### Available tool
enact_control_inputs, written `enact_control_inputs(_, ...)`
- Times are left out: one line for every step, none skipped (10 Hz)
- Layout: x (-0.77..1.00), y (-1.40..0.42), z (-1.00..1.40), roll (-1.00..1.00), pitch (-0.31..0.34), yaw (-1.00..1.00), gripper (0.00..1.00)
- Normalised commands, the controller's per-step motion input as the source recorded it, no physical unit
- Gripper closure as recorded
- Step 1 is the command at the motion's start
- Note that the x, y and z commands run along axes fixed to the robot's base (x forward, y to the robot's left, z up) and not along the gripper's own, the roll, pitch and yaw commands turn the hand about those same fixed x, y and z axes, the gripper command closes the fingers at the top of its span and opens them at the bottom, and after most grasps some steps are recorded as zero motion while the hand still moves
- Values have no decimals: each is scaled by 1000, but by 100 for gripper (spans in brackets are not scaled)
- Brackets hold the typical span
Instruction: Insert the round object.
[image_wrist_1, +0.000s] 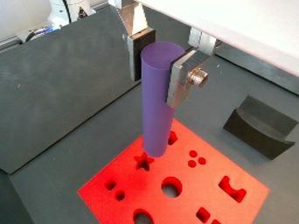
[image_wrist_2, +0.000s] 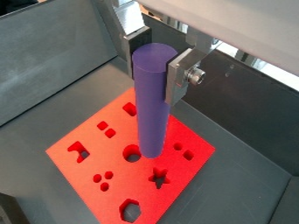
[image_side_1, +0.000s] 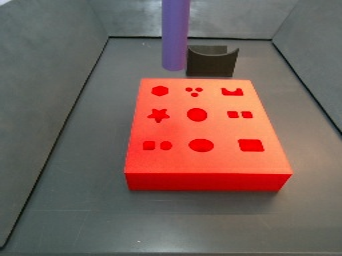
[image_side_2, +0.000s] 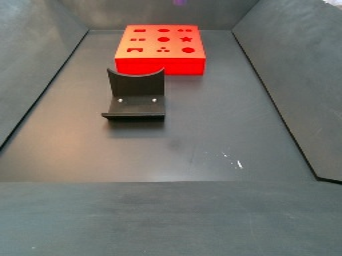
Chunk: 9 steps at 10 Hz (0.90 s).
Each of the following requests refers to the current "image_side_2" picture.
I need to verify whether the black curved holder stand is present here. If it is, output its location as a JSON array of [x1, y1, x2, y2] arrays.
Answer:
[[102, 69, 166, 120]]

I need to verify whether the red shape sorter block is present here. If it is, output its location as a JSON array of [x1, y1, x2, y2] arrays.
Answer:
[[114, 24, 206, 75]]

